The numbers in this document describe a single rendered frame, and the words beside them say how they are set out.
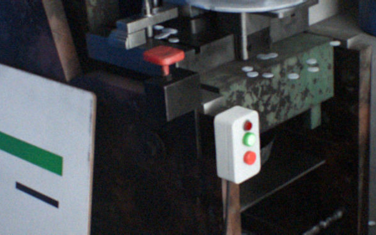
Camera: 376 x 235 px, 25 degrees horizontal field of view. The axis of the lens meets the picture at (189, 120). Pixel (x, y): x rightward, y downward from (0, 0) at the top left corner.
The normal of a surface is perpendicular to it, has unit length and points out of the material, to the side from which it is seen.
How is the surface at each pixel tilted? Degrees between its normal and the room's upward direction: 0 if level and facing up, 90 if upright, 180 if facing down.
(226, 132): 90
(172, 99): 90
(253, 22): 90
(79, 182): 78
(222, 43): 90
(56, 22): 74
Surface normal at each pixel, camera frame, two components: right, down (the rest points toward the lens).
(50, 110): -0.69, 0.13
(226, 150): -0.70, 0.33
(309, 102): 0.71, 0.23
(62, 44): 0.66, -0.04
